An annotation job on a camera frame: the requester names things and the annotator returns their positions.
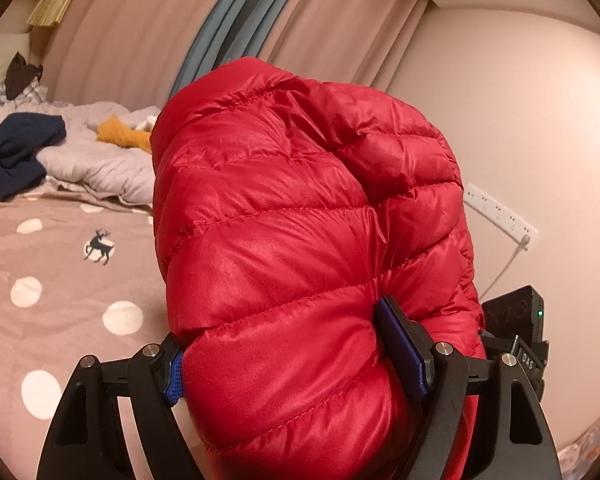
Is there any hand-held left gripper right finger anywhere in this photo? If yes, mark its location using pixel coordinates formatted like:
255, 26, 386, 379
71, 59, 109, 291
374, 295, 564, 480

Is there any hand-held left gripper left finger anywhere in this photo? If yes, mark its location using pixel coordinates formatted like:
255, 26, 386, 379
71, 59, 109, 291
37, 332, 202, 480

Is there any red down jacket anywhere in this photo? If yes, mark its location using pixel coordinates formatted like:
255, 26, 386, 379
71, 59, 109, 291
150, 57, 488, 480

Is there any polka dot deer bed sheet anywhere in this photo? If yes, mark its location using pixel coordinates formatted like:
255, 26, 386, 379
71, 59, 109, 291
0, 180, 211, 461

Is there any grey duvet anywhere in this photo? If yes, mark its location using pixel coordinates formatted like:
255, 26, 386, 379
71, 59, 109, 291
0, 101, 163, 206

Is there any navy blue garment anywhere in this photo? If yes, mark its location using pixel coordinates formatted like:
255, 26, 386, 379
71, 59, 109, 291
0, 112, 67, 202

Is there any dark brown cloth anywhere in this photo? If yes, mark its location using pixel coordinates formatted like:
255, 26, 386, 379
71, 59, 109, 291
5, 51, 44, 101

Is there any pink curtain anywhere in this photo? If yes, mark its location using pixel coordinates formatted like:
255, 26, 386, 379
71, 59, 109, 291
45, 0, 433, 113

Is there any blue curtain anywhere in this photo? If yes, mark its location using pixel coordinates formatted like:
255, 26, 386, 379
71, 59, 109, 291
170, 0, 327, 102

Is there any white power cable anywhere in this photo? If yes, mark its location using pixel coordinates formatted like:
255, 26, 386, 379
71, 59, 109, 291
479, 235, 532, 302

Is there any white wall power strip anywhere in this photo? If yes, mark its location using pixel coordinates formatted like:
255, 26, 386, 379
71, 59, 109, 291
462, 182, 539, 252

